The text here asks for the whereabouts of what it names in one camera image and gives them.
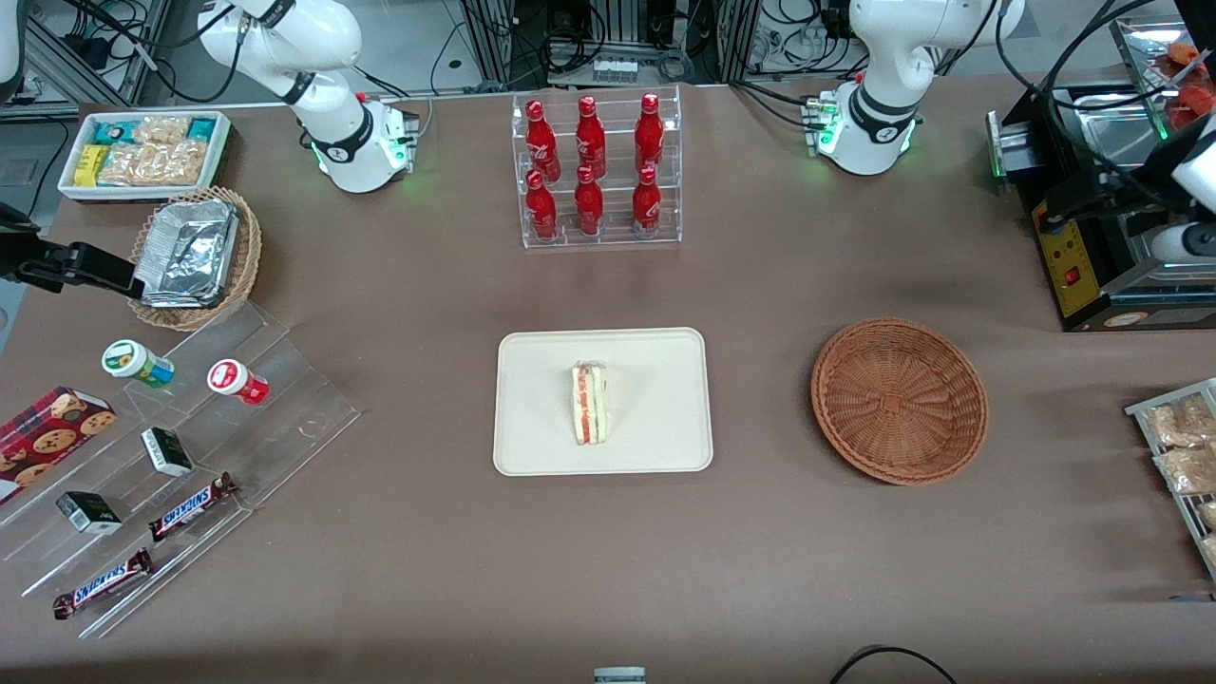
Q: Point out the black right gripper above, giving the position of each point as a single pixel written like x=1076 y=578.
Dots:
x=30 y=260

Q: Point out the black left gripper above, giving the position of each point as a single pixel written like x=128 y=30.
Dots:
x=1113 y=190

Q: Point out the triangular sandwich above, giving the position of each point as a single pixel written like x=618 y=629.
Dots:
x=591 y=404

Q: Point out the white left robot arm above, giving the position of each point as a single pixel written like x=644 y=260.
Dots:
x=879 y=123

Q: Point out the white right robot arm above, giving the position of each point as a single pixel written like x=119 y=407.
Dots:
x=342 y=142

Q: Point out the aluminium foil tray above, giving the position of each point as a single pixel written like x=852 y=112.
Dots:
x=190 y=252

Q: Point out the light wicker basket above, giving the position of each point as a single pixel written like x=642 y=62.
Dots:
x=249 y=256

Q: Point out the tray of wrapped pastries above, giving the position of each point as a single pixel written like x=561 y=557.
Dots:
x=1140 y=410

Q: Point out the round brown wicker basket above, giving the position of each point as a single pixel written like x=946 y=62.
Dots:
x=898 y=404

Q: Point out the cream rectangular tray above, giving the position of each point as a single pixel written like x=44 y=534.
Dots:
x=665 y=418

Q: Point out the black food warmer machine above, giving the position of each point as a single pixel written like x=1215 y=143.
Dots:
x=1073 y=285

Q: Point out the green lid cup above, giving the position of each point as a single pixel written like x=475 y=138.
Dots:
x=128 y=359

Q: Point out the yellow snack packet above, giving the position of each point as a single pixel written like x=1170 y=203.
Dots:
x=90 y=166

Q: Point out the clear cracker packet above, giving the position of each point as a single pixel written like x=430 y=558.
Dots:
x=161 y=130
x=152 y=166

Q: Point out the teal snack packet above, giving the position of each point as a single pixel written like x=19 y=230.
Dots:
x=201 y=129
x=114 y=131

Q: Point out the white snack bin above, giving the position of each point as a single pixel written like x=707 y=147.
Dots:
x=220 y=152

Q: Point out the red lid cup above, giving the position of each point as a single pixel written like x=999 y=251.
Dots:
x=233 y=378

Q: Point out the orange fried food piece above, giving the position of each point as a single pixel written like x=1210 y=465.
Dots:
x=1184 y=54

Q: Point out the red cookie box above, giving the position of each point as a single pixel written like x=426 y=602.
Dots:
x=47 y=442

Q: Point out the small black box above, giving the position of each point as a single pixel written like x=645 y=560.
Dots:
x=166 y=451
x=88 y=513

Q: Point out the clear acrylic stepped display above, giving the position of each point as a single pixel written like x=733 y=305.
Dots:
x=294 y=408

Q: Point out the clear pastry packet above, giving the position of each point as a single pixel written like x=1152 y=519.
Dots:
x=1178 y=423
x=1187 y=470

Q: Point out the Snickers bar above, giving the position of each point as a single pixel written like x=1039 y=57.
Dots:
x=100 y=584
x=190 y=508

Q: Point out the red soda bottle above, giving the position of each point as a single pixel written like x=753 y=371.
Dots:
x=649 y=138
x=541 y=142
x=589 y=209
x=647 y=209
x=590 y=142
x=541 y=214

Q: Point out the clear acrylic bottle rack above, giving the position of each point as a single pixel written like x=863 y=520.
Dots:
x=617 y=233

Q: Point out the grey power strip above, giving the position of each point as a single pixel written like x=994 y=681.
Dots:
x=615 y=70

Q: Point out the small grey device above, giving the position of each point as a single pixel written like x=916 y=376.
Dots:
x=619 y=675

